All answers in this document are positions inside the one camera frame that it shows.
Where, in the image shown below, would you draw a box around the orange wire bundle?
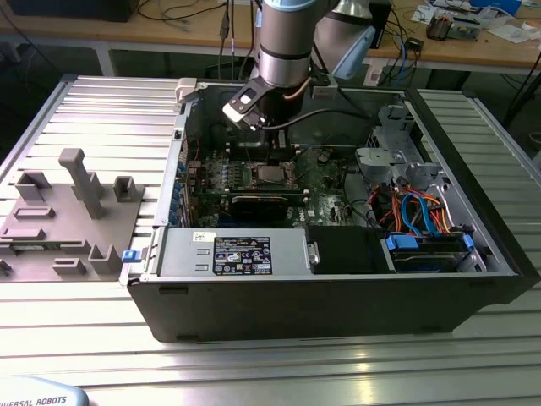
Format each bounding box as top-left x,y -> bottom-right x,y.
378,188 -> 457,234

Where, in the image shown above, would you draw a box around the black box on desk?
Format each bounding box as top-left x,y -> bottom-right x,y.
8,0 -> 139,23

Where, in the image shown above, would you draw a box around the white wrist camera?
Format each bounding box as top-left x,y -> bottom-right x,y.
221,78 -> 271,131

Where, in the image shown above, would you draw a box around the black PC case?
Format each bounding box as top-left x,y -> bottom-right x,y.
119,77 -> 541,344

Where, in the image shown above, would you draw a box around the grey parts rack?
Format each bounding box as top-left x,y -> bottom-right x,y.
0,147 -> 148,283

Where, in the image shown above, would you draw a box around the pale grey case latch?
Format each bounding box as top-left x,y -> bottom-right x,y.
174,77 -> 200,104

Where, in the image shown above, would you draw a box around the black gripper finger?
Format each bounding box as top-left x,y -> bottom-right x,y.
267,129 -> 293,167

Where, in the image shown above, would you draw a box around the silver topped CPU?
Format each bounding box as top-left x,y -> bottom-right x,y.
257,164 -> 287,184

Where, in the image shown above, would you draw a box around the black RAM slot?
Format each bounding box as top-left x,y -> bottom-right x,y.
227,143 -> 299,154
230,151 -> 297,162
229,189 -> 309,202

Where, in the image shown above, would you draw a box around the white paper tag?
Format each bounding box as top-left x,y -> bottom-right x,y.
363,63 -> 384,88

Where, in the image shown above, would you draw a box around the grey electronic device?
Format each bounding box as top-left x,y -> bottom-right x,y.
447,15 -> 483,42

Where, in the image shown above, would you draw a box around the grey power supply unit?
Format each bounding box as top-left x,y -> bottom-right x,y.
158,228 -> 312,278

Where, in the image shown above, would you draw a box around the white papers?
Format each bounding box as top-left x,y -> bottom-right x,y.
485,23 -> 540,43

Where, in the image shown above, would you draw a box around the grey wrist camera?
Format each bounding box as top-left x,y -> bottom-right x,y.
309,74 -> 340,99

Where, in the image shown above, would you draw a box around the black graphics card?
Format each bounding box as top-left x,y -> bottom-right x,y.
221,195 -> 292,222

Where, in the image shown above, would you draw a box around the silver metal drive cage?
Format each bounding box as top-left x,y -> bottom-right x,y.
354,105 -> 445,187

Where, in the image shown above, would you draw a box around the blue cardboard box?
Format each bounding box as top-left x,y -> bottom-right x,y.
469,0 -> 525,13

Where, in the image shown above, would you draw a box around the black plastic shroud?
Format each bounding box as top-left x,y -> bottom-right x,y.
306,226 -> 396,276

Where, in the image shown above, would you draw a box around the CPU socket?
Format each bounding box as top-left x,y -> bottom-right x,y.
248,162 -> 299,190

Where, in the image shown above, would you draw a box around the hard disk in blue carrier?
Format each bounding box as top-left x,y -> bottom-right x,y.
382,232 -> 475,275

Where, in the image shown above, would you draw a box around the black camera cable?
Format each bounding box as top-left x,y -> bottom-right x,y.
260,107 -> 375,129

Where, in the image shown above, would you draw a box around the tall black box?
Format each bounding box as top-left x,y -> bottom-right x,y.
370,0 -> 393,50

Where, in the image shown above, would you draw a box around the green motherboard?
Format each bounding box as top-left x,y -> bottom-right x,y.
188,145 -> 361,229

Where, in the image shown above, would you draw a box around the metal CPU cooler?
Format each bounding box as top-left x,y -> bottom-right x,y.
425,11 -> 452,42

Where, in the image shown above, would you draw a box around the metal socket cover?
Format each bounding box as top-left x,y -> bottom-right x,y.
288,146 -> 320,188

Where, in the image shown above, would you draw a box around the metal wire locking lever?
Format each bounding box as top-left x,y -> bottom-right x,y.
239,133 -> 255,171

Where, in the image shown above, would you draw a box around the blue data wire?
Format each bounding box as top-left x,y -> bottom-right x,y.
399,190 -> 424,237
413,193 -> 439,238

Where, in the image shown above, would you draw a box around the wooden desk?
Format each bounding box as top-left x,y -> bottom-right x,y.
0,0 -> 541,73

